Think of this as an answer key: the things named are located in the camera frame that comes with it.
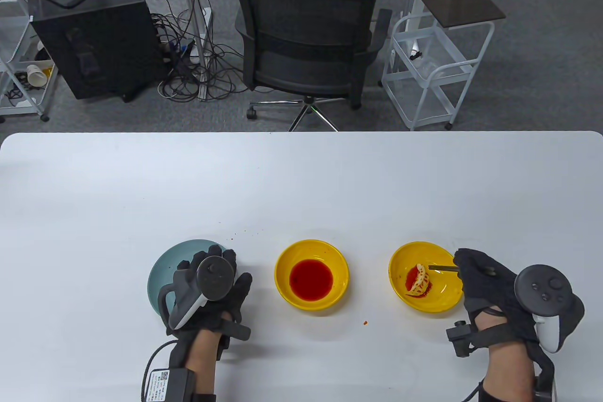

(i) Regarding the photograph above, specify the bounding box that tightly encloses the person's right forearm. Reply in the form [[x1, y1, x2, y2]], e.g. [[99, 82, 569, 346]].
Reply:
[[481, 341, 540, 402]]

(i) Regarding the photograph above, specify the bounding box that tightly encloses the aluminium post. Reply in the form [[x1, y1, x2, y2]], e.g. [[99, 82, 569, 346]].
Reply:
[[175, 0, 210, 101]]

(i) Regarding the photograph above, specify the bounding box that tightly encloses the red soy sauce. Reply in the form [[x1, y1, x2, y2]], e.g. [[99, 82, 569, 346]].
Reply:
[[289, 259, 334, 301]]

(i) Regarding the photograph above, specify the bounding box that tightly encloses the black computer tower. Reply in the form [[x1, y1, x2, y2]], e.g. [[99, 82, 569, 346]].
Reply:
[[28, 0, 163, 102]]

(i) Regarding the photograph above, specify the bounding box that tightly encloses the black mesh office chair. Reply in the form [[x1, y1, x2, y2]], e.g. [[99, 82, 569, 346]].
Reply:
[[231, 0, 392, 132]]

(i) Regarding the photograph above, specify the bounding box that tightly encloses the grey white VR controller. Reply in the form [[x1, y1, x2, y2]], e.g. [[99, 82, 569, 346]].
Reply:
[[158, 256, 235, 331], [513, 264, 585, 353]]

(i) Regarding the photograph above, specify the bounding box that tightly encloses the white paper cup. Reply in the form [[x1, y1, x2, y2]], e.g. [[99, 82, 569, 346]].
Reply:
[[26, 64, 48, 87]]

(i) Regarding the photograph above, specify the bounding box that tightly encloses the person's left hand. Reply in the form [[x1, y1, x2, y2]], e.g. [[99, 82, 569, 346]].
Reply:
[[166, 247, 253, 339]]

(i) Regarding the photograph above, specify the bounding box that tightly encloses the white dumpling with red sauce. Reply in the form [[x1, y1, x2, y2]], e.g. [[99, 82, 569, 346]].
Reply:
[[405, 263, 432, 299]]

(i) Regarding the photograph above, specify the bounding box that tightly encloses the white shelf trolley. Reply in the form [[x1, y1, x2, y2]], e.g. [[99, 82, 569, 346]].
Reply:
[[0, 0, 59, 122]]

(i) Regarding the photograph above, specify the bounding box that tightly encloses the person's right hand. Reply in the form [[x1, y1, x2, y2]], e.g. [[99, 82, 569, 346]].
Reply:
[[453, 248, 538, 348]]

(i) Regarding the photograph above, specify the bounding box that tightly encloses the white wire cart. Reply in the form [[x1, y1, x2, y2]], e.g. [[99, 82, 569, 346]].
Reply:
[[381, 13, 495, 131]]

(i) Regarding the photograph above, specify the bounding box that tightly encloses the tangle of black cables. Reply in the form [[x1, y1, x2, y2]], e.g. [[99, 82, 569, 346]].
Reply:
[[141, 0, 250, 102]]

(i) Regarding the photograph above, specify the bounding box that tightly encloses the yellow bowl holding dumpling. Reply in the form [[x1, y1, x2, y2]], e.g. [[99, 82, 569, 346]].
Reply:
[[389, 242, 465, 313]]

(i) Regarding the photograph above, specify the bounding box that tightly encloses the blue-green plate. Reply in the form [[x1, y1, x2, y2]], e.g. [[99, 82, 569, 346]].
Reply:
[[147, 239, 232, 319]]

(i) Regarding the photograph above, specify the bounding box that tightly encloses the yellow bowl holding sauce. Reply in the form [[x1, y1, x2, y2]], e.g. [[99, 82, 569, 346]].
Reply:
[[275, 239, 350, 312]]

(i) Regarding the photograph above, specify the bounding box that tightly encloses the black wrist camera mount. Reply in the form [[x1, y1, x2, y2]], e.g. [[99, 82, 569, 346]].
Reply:
[[218, 317, 252, 361], [446, 320, 477, 357]]

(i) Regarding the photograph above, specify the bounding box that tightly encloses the white power strip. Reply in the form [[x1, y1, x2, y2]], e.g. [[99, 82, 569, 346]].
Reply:
[[188, 6, 213, 66]]

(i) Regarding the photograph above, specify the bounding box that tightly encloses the person's left forearm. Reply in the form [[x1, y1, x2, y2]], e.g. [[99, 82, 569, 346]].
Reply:
[[185, 327, 218, 397]]

